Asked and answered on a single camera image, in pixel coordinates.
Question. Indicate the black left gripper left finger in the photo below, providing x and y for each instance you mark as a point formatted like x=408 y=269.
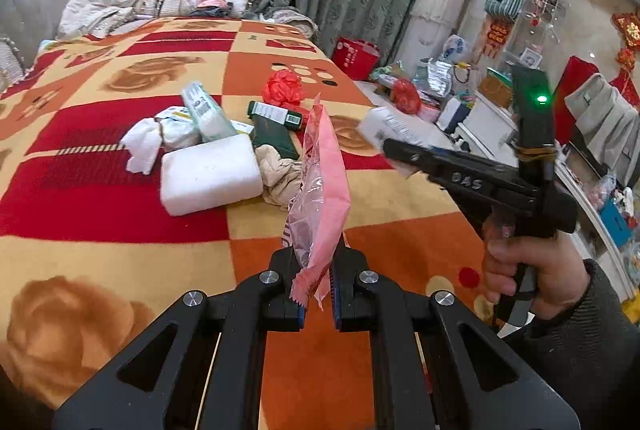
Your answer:
x=199 y=365

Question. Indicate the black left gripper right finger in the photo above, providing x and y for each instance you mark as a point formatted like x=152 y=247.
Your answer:
x=435 y=365

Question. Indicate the white paper packet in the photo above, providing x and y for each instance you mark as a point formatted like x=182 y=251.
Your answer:
x=381 y=123

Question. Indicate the white foam block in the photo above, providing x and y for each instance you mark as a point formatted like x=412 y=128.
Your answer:
x=209 y=175

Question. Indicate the beige cloth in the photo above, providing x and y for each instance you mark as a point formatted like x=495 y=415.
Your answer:
x=281 y=177

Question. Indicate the pink plastic wrapper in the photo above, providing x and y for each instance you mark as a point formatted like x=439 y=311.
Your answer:
x=317 y=214

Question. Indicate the dark green tissue pack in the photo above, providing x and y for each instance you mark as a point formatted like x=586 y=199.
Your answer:
x=271 y=133

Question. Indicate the light green tissue pack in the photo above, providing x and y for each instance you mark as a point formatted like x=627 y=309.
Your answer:
x=206 y=114

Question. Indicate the red plastic bag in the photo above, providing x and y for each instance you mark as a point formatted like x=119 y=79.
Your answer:
x=405 y=97
x=284 y=88

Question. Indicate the dark right sleeve forearm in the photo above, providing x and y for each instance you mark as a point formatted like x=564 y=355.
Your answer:
x=589 y=354

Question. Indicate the person's right hand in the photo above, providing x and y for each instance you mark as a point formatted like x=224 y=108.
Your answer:
x=561 y=273

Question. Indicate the red plastic bag on floor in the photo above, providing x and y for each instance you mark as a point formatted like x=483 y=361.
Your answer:
x=405 y=97

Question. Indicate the red gift bag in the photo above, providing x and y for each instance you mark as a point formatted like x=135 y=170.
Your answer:
x=356 y=58

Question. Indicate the crumpled white tissue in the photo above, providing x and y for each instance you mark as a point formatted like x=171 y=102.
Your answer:
x=170 y=130

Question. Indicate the blue yellow medicine box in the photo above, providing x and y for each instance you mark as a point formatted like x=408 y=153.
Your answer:
x=242 y=128

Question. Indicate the beige embroidered pillow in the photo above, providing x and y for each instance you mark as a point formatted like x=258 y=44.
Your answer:
x=100 y=18

